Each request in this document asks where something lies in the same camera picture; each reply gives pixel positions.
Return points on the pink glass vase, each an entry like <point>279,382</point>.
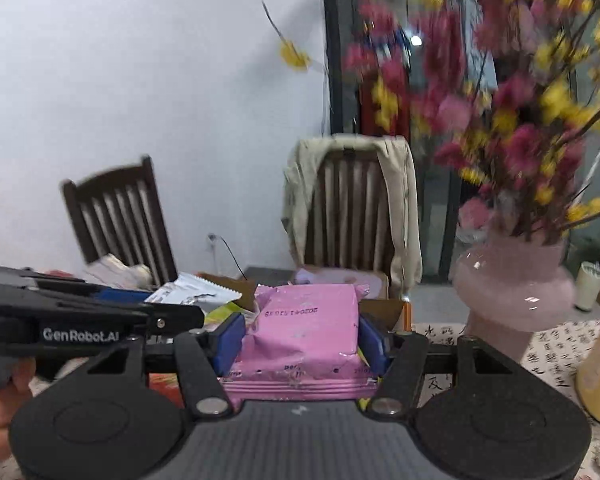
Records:
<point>515,285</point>

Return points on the white cloth on chair seat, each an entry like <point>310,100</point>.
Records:
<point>120,270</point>

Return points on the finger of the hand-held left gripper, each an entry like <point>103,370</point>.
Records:
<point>125,296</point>

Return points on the white silver snack packet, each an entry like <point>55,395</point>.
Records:
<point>195,290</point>

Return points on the yellow and pink flower bouquet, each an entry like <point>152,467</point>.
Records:
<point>480,110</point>

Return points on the pink snack packet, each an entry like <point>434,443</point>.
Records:
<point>305,330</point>

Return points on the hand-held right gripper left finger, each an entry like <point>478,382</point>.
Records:
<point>230,342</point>

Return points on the wooden chair with beige jacket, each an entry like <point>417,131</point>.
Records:
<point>405,210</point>

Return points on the red cardboard box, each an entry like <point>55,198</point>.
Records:
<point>385,312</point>

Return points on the white cylinder container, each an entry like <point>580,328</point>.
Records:
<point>590,285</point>

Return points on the dark wooden chair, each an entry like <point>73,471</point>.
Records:
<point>120,210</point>

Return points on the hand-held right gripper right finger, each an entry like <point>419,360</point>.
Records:
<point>372,342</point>

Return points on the lime green snack packet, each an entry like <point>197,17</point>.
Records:
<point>225,316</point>

